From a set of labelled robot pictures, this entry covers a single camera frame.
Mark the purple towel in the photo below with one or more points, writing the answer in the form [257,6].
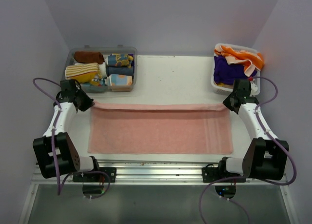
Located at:
[225,73]

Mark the yellow striped rolled towel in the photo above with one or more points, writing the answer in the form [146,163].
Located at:
[84,73]

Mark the brown rolled towel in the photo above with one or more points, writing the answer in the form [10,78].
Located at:
[89,57]

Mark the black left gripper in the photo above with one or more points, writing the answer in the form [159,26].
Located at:
[88,102]

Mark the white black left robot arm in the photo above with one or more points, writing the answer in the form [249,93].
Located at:
[55,152]

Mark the aluminium table edge rail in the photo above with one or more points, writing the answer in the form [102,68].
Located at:
[157,173]

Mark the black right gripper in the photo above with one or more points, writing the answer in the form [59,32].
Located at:
[227,103]

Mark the orange white towel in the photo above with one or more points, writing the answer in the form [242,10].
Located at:
[251,61]

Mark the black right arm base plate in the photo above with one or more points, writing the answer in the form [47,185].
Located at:
[211,173]

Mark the white rolled towel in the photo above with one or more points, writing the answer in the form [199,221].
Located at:
[102,68]

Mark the white plastic laundry basket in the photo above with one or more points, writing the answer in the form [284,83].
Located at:
[224,89]

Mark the pink terry towel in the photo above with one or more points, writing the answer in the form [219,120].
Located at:
[160,129]

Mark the dark blue rolled towel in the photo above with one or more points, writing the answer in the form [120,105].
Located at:
[120,71]

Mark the clear plastic storage bin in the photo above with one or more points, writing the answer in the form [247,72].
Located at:
[105,51]

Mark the light blue orange rolled towel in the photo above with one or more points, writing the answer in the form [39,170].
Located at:
[118,80]

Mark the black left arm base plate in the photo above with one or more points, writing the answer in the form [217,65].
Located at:
[107,174]

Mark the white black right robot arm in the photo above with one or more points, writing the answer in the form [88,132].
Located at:
[266,157]

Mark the blue yellow patterned rolled towel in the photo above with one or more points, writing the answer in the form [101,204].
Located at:
[119,60]

